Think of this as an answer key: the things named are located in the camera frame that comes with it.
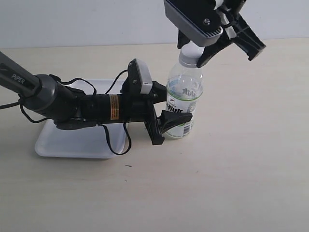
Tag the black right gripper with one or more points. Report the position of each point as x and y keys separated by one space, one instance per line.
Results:
x=235 y=31

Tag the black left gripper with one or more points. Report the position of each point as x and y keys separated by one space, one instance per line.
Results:
x=141 y=108

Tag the white bottle cap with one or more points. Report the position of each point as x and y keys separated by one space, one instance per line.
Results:
x=190 y=54

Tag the clear plastic drink bottle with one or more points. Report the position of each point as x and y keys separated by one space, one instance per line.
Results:
x=184 y=88

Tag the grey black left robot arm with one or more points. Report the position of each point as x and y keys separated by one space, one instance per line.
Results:
x=72 y=109

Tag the white rectangular plastic tray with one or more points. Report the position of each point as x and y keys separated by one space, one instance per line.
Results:
x=88 y=143

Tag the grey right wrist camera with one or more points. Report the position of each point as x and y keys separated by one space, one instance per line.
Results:
x=196 y=19

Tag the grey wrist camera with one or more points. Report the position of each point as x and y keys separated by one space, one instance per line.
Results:
x=139 y=78
x=196 y=19

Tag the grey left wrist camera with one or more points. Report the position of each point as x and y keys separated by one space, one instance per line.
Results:
x=139 y=78

